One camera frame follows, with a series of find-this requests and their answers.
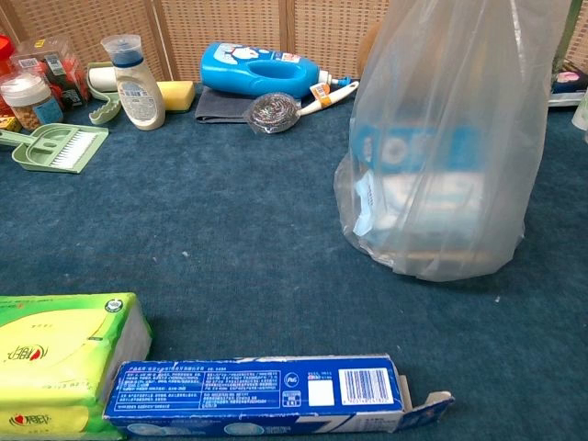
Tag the translucent plastic bag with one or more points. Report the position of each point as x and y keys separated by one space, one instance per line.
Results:
x=459 y=92

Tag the white blue packet inside bag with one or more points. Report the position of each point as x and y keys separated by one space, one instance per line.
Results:
x=413 y=206

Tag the blue box inside bag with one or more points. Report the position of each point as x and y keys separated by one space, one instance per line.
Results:
x=413 y=147

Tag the grey folded cloth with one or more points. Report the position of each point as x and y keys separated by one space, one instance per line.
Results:
x=216 y=108

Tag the blue detergent bottle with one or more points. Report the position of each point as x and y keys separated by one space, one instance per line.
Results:
x=262 y=69

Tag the yellow sponge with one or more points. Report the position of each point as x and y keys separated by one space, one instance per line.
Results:
x=177 y=94

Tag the blue toothpaste box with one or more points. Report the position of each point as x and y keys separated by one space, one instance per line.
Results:
x=248 y=395

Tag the cream bottle with clear cap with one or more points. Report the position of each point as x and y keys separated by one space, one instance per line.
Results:
x=135 y=92

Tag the wooden lattice screen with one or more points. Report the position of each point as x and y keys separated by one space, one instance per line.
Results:
x=220 y=27

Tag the green lint roller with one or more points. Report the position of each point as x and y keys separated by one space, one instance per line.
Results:
x=102 y=98

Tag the green dustpan with brush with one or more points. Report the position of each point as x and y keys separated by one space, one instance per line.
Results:
x=59 y=147

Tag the green tissue pack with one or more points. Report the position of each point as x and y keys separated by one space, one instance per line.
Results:
x=55 y=358

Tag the clear box with red items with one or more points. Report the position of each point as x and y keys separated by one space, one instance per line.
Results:
x=57 y=69

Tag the clear jar with white lid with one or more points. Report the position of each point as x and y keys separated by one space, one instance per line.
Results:
x=30 y=101

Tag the small yellow red box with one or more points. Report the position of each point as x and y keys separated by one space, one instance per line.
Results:
x=8 y=123

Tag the clear plastic object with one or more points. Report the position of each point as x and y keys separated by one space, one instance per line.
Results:
x=581 y=112

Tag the dark package with pink print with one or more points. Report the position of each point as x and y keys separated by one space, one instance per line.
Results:
x=568 y=80

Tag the red lidded container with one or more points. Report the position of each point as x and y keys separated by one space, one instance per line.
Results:
x=4 y=55

